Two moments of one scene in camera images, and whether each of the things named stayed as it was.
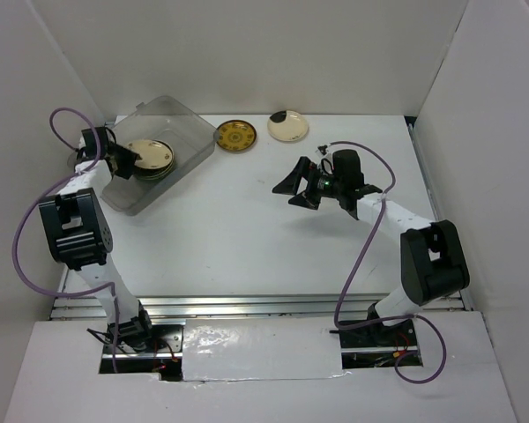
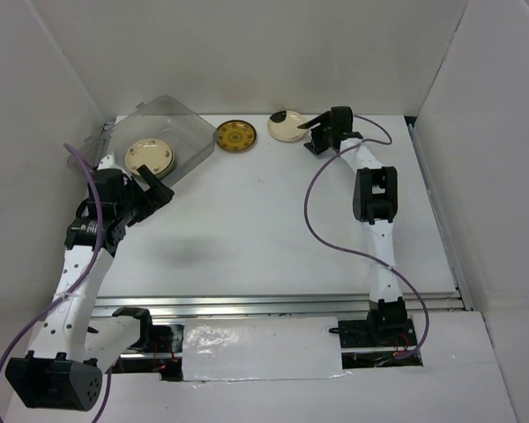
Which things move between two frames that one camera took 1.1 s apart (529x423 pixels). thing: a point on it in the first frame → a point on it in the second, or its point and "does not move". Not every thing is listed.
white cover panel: x=261 y=348 does not move
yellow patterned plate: x=236 y=135 does not move
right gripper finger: x=302 y=200 → x=317 y=145
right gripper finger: x=290 y=183 → x=325 y=117
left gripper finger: x=124 y=158 → x=155 y=184
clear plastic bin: x=162 y=119 does not move
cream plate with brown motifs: x=156 y=155 does not move
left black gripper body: x=110 y=150 → x=134 y=192
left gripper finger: x=123 y=172 → x=143 y=209
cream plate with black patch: x=287 y=125 does not move
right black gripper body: x=329 y=186 → x=324 y=132
